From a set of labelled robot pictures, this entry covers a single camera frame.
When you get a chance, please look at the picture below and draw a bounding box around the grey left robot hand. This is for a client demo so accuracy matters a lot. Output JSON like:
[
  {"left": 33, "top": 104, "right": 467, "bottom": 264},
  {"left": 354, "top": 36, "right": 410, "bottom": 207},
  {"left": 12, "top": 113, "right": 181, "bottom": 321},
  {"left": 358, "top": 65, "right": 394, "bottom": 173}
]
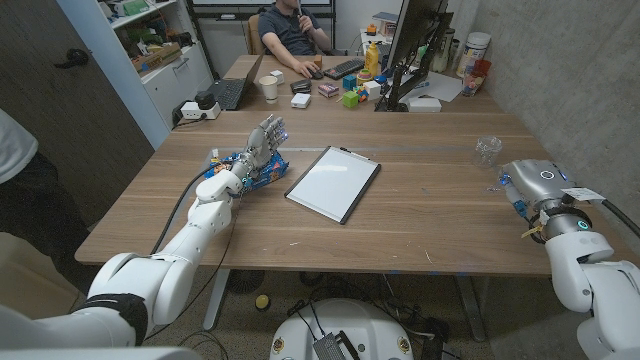
[{"left": 239, "top": 114, "right": 289, "bottom": 178}]

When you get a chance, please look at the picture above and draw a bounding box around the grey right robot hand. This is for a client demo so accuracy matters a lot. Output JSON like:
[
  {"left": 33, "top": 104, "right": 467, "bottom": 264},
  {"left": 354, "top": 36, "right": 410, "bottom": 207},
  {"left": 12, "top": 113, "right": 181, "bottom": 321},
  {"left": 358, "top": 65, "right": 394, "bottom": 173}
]
[{"left": 498, "top": 158, "right": 594, "bottom": 241}]

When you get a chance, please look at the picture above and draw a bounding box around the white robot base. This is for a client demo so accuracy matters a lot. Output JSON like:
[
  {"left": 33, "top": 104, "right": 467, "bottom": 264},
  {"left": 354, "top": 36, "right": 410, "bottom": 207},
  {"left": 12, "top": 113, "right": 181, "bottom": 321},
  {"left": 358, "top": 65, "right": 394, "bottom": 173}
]
[{"left": 269, "top": 298, "right": 415, "bottom": 360}]

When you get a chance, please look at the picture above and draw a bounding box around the black whiteboard marker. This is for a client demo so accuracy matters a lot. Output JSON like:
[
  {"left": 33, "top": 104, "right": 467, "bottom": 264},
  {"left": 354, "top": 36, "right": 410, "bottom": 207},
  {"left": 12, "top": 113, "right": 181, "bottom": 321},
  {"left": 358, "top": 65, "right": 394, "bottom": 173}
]
[{"left": 339, "top": 146, "right": 371, "bottom": 161}]

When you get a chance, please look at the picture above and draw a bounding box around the blue snack bag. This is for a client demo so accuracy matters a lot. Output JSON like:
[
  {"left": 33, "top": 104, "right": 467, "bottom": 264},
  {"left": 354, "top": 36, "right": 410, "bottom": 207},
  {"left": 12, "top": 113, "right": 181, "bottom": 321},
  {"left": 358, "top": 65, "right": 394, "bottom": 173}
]
[{"left": 203, "top": 149, "right": 290, "bottom": 194}]

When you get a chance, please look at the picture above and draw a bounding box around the white paper tag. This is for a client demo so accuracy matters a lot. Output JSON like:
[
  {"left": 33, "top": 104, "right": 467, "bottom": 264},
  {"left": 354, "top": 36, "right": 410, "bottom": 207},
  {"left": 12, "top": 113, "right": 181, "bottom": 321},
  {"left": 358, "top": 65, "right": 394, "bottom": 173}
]
[{"left": 560, "top": 187, "right": 606, "bottom": 203}]

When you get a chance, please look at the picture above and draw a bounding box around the white paper cup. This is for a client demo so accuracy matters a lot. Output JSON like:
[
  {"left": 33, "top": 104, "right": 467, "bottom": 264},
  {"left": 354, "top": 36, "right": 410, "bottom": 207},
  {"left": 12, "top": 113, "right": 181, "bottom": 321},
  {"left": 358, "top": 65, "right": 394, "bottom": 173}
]
[{"left": 258, "top": 75, "right": 279, "bottom": 105}]

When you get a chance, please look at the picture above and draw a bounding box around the open dark laptop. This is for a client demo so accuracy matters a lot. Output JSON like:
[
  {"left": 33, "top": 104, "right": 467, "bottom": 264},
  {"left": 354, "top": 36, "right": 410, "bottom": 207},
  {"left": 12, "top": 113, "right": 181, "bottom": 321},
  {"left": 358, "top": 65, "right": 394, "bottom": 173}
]
[{"left": 207, "top": 53, "right": 265, "bottom": 112}]

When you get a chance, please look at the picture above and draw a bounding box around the black charger plug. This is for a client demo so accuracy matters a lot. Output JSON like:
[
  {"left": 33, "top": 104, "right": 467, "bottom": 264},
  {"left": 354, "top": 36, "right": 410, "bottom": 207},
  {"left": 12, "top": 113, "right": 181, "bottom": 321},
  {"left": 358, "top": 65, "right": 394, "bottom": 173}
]
[{"left": 194, "top": 90, "right": 217, "bottom": 111}]

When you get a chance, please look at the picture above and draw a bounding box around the white power strip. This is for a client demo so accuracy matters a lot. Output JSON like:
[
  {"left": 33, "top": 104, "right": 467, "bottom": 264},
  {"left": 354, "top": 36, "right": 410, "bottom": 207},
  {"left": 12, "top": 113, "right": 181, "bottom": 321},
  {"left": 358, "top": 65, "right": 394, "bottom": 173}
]
[{"left": 179, "top": 100, "right": 222, "bottom": 121}]

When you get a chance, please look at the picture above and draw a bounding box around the white shelf cabinet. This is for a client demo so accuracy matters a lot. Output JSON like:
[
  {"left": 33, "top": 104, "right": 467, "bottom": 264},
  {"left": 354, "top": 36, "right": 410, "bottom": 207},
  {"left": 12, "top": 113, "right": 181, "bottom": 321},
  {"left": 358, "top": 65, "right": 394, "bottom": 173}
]
[{"left": 57, "top": 0, "right": 215, "bottom": 150}]

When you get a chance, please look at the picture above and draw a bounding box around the brown chair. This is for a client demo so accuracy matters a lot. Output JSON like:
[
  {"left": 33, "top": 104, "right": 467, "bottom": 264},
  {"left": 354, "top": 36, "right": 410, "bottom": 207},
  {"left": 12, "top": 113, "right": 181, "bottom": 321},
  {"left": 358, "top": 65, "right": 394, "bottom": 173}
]
[{"left": 244, "top": 13, "right": 267, "bottom": 56}]

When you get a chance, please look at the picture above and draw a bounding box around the black keyboard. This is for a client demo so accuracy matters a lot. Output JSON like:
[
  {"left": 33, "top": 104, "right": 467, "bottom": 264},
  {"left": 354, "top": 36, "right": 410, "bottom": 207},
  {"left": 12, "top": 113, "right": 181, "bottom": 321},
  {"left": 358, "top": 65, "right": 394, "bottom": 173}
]
[{"left": 323, "top": 57, "right": 366, "bottom": 81}]

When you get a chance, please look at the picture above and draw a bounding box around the seated person in dark shirt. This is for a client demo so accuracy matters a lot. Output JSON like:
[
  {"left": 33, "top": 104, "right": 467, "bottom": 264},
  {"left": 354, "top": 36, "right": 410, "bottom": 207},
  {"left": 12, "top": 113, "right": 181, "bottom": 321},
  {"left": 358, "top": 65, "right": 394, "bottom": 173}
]
[{"left": 257, "top": 0, "right": 334, "bottom": 80}]

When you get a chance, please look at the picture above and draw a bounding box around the red orange packet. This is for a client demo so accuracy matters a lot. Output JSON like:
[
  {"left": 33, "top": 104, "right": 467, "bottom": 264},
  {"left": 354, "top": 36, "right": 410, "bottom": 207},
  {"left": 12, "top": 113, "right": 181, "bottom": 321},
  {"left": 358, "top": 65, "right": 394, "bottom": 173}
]
[{"left": 461, "top": 58, "right": 493, "bottom": 97}]

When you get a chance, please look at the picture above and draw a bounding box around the brown cardboard box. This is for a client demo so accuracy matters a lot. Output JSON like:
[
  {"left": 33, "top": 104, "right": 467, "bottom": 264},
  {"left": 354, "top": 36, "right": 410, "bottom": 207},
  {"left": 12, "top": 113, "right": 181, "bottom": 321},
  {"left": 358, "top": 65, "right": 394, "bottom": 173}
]
[{"left": 131, "top": 41, "right": 183, "bottom": 75}]

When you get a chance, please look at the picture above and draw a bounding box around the black floor fan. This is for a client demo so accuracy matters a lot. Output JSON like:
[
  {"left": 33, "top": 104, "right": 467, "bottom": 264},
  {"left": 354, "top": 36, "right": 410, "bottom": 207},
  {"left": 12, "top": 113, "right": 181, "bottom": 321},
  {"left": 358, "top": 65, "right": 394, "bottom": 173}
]
[{"left": 227, "top": 269, "right": 266, "bottom": 295}]

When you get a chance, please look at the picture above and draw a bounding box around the yellow mustard bottle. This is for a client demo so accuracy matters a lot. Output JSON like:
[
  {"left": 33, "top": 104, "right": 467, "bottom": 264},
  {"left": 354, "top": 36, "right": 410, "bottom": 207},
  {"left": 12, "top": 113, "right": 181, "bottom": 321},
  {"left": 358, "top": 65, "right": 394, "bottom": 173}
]
[{"left": 364, "top": 41, "right": 380, "bottom": 79}]

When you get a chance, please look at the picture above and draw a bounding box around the white paper sheet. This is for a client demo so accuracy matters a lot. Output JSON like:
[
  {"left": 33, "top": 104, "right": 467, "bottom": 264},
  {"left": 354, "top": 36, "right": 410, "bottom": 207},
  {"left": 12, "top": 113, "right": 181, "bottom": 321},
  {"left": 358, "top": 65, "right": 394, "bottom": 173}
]
[{"left": 399, "top": 71, "right": 464, "bottom": 104}]

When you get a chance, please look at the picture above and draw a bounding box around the flat white box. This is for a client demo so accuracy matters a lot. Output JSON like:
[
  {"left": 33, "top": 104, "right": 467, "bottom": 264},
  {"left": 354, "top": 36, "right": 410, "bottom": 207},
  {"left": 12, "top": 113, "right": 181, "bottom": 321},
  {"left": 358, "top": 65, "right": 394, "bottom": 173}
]
[{"left": 407, "top": 96, "right": 443, "bottom": 114}]

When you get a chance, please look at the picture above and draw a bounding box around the white table leg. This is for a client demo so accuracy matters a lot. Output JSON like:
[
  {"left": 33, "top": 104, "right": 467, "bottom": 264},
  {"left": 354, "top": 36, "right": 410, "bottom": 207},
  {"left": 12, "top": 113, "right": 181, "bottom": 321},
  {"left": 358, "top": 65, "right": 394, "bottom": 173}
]
[
  {"left": 454, "top": 275, "right": 487, "bottom": 344},
  {"left": 202, "top": 269, "right": 231, "bottom": 332}
]

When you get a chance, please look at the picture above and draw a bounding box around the white labelled canister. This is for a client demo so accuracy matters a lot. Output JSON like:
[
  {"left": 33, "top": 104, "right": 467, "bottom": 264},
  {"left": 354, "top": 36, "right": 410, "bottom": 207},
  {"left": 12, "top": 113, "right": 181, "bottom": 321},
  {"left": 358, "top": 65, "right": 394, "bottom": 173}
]
[{"left": 455, "top": 31, "right": 492, "bottom": 79}]

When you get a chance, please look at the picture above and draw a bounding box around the tall clear bottle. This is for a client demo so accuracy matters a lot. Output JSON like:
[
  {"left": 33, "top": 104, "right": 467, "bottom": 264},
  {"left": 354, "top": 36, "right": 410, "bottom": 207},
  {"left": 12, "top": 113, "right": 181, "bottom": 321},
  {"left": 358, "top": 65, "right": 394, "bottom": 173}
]
[{"left": 432, "top": 27, "right": 457, "bottom": 74}]

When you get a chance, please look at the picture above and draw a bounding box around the black computer monitor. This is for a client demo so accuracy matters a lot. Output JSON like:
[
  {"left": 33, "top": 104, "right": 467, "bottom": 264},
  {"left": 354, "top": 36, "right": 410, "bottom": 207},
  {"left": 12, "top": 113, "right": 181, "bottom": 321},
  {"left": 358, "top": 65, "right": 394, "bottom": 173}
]
[{"left": 387, "top": 0, "right": 450, "bottom": 71}]

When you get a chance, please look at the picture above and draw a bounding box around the dark wooden door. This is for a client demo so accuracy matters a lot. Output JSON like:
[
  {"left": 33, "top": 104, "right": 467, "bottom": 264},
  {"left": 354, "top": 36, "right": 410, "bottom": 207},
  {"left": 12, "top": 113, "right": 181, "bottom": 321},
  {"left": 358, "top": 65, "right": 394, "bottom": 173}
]
[{"left": 0, "top": 0, "right": 156, "bottom": 232}]

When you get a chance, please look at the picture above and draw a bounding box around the standing person in black trousers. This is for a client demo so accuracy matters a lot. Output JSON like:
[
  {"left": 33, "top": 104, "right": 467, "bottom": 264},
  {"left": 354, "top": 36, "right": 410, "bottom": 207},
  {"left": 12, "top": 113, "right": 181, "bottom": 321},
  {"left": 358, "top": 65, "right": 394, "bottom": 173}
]
[{"left": 0, "top": 107, "right": 114, "bottom": 297}]

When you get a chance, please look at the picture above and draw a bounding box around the small whiteboard with black frame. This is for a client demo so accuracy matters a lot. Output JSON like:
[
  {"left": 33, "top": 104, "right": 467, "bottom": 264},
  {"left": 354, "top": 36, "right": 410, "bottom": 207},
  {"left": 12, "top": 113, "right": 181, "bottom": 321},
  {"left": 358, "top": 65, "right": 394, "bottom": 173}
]
[{"left": 283, "top": 145, "right": 382, "bottom": 226}]

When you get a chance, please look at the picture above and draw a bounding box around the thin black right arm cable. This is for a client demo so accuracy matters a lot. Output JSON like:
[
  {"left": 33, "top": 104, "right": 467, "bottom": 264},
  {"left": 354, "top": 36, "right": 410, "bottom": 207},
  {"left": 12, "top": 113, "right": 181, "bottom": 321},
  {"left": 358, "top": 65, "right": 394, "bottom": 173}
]
[{"left": 599, "top": 198, "right": 640, "bottom": 239}]

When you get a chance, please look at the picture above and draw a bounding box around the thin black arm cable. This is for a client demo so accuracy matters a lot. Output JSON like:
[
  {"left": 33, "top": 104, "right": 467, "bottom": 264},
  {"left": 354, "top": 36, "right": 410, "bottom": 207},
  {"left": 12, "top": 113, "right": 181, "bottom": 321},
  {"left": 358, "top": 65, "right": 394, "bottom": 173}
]
[
  {"left": 599, "top": 198, "right": 640, "bottom": 239},
  {"left": 144, "top": 195, "right": 242, "bottom": 342}
]

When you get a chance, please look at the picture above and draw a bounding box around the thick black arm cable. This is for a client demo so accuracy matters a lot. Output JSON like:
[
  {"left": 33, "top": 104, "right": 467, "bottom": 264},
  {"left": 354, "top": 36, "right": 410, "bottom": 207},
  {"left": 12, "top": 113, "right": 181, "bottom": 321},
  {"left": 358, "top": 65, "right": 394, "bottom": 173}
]
[{"left": 149, "top": 167, "right": 217, "bottom": 256}]

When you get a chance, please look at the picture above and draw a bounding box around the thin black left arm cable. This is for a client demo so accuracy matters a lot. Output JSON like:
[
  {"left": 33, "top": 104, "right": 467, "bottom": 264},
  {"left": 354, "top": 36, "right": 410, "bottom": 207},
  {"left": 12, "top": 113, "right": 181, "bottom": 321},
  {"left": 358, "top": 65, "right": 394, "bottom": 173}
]
[{"left": 144, "top": 195, "right": 242, "bottom": 342}]

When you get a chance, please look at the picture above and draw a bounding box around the black door handle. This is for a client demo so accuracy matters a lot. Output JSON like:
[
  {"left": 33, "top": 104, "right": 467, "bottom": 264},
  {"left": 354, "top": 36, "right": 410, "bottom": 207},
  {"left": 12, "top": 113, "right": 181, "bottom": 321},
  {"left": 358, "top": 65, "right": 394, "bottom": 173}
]
[{"left": 53, "top": 47, "right": 90, "bottom": 70}]

